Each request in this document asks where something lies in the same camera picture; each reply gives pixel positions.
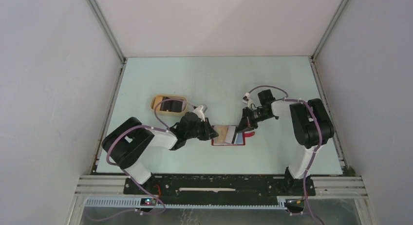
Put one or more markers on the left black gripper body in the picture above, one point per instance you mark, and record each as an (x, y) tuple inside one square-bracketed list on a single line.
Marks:
[(200, 131)]

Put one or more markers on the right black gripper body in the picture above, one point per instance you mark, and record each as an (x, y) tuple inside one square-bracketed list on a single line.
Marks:
[(254, 116)]

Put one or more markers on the red leather card holder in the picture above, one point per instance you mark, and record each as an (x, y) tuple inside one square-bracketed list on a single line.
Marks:
[(240, 139)]

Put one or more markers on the white grey credit card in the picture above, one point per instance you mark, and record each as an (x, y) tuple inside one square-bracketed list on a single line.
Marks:
[(231, 135)]

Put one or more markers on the beige oval tray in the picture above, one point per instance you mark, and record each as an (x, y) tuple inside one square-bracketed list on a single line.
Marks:
[(157, 101)]

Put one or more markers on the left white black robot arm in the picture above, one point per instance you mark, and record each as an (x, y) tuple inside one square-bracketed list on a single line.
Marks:
[(126, 144)]

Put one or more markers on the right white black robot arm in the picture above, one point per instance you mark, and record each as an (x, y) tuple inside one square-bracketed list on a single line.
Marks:
[(311, 125)]

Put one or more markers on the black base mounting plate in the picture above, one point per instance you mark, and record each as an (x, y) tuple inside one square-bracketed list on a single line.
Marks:
[(222, 189)]

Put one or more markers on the left controller board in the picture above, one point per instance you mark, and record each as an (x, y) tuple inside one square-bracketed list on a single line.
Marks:
[(148, 202)]

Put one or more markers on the controller board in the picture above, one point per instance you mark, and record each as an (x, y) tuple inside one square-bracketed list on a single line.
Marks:
[(295, 203), (148, 202)]

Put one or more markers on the right controller board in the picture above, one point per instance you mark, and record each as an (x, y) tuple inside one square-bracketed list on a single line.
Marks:
[(295, 203)]

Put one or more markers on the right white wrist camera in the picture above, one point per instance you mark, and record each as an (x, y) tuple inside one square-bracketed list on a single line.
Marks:
[(247, 100)]

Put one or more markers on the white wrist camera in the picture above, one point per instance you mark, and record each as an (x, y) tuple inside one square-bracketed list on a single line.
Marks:
[(247, 100), (200, 112)]

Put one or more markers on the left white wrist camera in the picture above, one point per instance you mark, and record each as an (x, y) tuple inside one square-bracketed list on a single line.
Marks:
[(200, 112)]

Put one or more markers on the white cable duct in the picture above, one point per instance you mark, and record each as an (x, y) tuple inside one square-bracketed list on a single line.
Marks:
[(119, 202)]

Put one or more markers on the aluminium frame rail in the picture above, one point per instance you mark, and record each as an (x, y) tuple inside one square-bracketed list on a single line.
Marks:
[(326, 187)]

